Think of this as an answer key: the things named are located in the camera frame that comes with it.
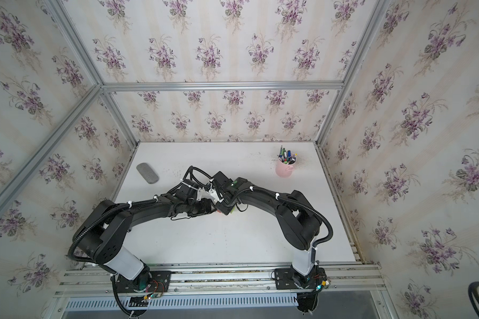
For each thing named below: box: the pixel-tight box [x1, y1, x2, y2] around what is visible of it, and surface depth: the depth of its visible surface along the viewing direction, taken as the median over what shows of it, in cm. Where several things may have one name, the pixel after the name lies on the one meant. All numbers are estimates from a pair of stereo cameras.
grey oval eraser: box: [135, 162, 160, 185], surface depth 105 cm
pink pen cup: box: [274, 158, 297, 179], surface depth 101 cm
